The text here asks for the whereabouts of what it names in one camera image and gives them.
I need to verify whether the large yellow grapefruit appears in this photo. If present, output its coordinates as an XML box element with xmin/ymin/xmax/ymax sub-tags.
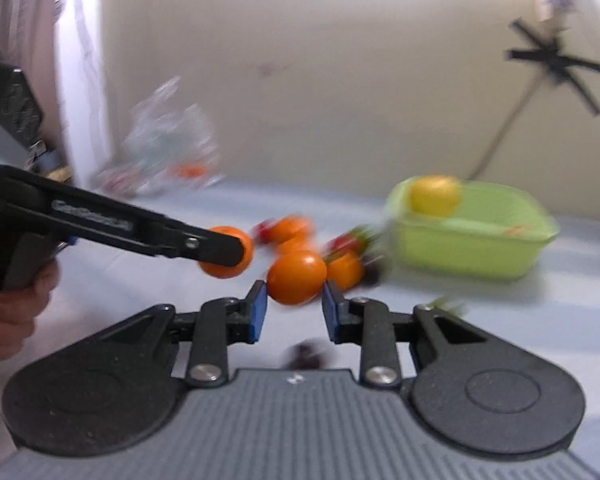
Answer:
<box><xmin>408</xmin><ymin>176</ymin><xmax>463</xmax><ymax>218</ymax></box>

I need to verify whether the red tomato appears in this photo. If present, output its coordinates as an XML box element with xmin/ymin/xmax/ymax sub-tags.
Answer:
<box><xmin>326</xmin><ymin>226</ymin><xmax>380</xmax><ymax>255</ymax></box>

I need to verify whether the grey cable on wall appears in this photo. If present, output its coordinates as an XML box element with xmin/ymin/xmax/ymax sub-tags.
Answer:
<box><xmin>467</xmin><ymin>74</ymin><xmax>546</xmax><ymax>181</ymax></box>

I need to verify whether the orange persimmon with stem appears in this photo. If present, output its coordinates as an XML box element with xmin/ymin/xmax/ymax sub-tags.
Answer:
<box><xmin>326</xmin><ymin>250</ymin><xmax>365</xmax><ymax>290</ymax></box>

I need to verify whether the clear plastic bag with fruit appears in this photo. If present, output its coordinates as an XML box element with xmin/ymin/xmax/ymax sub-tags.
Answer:
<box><xmin>95</xmin><ymin>76</ymin><xmax>222</xmax><ymax>200</ymax></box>

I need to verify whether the green plastic basket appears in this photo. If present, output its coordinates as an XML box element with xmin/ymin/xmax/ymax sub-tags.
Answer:
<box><xmin>385</xmin><ymin>178</ymin><xmax>559</xmax><ymax>281</ymax></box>

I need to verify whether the orange mandarin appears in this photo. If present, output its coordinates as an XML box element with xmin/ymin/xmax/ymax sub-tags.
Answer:
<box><xmin>198</xmin><ymin>226</ymin><xmax>254</xmax><ymax>280</ymax></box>
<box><xmin>268</xmin><ymin>214</ymin><xmax>314</xmax><ymax>244</ymax></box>
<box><xmin>266</xmin><ymin>250</ymin><xmax>327</xmax><ymax>306</ymax></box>

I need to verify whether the person's left hand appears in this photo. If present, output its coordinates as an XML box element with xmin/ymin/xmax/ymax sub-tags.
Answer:
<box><xmin>0</xmin><ymin>259</ymin><xmax>59</xmax><ymax>361</ymax></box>

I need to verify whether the dark purple plum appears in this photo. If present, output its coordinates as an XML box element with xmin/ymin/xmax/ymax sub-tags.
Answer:
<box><xmin>285</xmin><ymin>339</ymin><xmax>334</xmax><ymax>370</ymax></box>

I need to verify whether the orange mandarin behind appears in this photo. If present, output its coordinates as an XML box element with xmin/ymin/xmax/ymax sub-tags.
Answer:
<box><xmin>268</xmin><ymin>214</ymin><xmax>314</xmax><ymax>244</ymax></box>

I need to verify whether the black tape cross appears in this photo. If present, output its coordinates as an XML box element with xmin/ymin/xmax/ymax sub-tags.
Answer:
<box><xmin>505</xmin><ymin>18</ymin><xmax>600</xmax><ymax>116</ymax></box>

